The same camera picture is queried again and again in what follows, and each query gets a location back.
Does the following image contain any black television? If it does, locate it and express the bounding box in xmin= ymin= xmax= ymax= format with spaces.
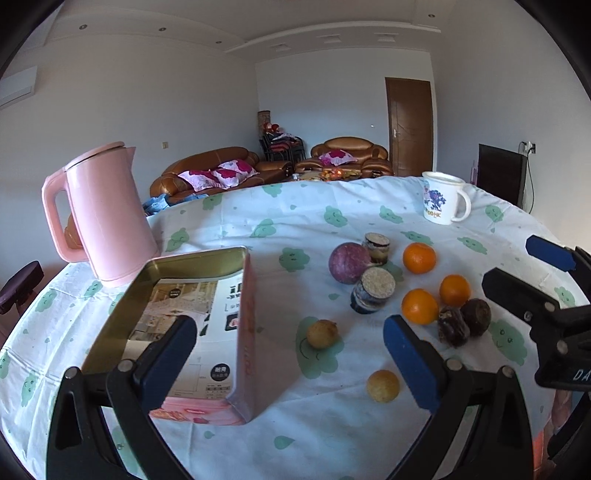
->
xmin=476 ymin=144 xmax=527 ymax=208

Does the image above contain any yellow small fruit upper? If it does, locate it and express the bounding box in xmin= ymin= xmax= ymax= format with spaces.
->
xmin=305 ymin=319 xmax=339 ymax=350

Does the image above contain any orange leather chair back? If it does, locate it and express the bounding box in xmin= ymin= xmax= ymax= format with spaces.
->
xmin=64 ymin=215 xmax=83 ymax=250

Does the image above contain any small jar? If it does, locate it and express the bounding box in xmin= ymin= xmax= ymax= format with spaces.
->
xmin=363 ymin=232 xmax=391 ymax=265

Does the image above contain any brown leather armchair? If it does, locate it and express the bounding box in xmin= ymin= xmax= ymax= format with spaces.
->
xmin=294 ymin=137 xmax=394 ymax=178

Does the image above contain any white cartoon mug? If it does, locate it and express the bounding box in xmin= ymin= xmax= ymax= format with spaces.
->
xmin=422 ymin=171 xmax=472 ymax=225

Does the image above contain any purple round fruit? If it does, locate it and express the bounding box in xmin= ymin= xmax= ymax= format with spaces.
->
xmin=329 ymin=242 xmax=372 ymax=284

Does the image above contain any dark purple stool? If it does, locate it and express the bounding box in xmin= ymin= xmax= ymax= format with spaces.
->
xmin=0 ymin=261 xmax=44 ymax=316

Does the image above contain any coffee table with fruits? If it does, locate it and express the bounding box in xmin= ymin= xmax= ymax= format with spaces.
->
xmin=291 ymin=168 xmax=362 ymax=182

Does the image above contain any white air conditioner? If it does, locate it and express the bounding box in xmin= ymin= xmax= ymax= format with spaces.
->
xmin=0 ymin=66 xmax=38 ymax=109

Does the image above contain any orange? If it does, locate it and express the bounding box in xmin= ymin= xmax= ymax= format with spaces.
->
xmin=401 ymin=289 xmax=440 ymax=326
xmin=403 ymin=242 xmax=438 ymax=275
xmin=439 ymin=274 xmax=472 ymax=308

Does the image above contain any long brown leather sofa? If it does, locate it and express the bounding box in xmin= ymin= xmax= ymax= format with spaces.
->
xmin=149 ymin=147 xmax=294 ymax=204

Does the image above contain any black shelf with items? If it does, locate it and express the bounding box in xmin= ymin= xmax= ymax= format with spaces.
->
xmin=257 ymin=110 xmax=305 ymax=163

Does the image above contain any brown wooden door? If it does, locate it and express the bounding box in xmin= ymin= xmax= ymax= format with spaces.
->
xmin=386 ymin=78 xmax=434 ymax=177

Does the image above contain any dark passion fruit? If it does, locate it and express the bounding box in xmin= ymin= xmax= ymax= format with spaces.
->
xmin=460 ymin=298 xmax=492 ymax=337

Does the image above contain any pink electric kettle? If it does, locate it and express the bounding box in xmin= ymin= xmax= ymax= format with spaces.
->
xmin=41 ymin=142 xmax=159 ymax=286

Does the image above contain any blue cloth on sofa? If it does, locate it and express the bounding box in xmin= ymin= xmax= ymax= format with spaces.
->
xmin=142 ymin=193 xmax=174 ymax=217

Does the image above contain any yellow small fruit lower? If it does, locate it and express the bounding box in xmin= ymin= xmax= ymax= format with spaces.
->
xmin=367 ymin=370 xmax=401 ymax=403

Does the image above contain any yellow small fruit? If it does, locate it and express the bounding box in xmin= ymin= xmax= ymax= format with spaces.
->
xmin=367 ymin=370 xmax=401 ymax=403
xmin=305 ymin=319 xmax=339 ymax=350

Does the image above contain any white green cloud tablecloth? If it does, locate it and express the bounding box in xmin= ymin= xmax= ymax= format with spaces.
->
xmin=0 ymin=175 xmax=584 ymax=480

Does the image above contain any pink metal tin box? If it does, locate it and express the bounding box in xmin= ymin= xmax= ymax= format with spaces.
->
xmin=82 ymin=246 xmax=256 ymax=426

